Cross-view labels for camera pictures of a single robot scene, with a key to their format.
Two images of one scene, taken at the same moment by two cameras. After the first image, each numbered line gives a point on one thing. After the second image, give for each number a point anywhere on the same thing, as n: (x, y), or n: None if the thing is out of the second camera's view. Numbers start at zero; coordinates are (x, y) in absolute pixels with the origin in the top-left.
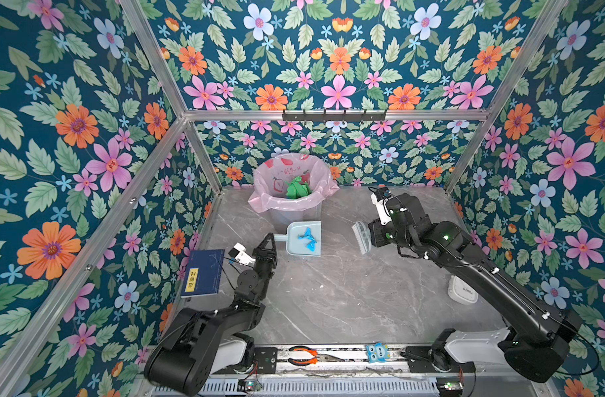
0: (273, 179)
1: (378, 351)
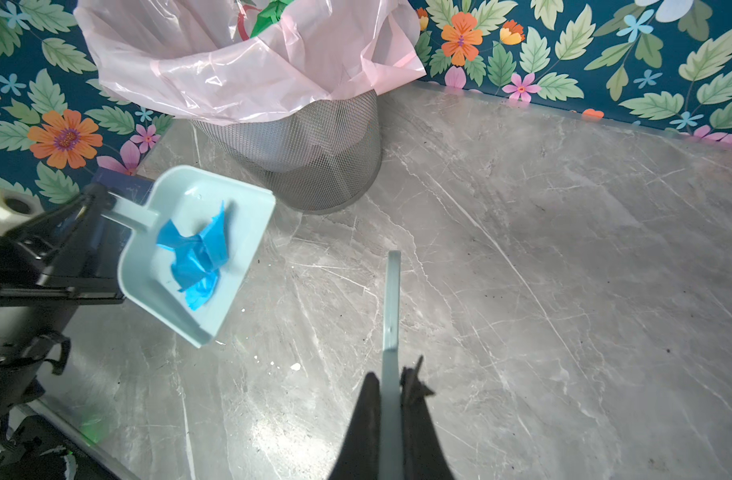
0: (199, 60)
1: None
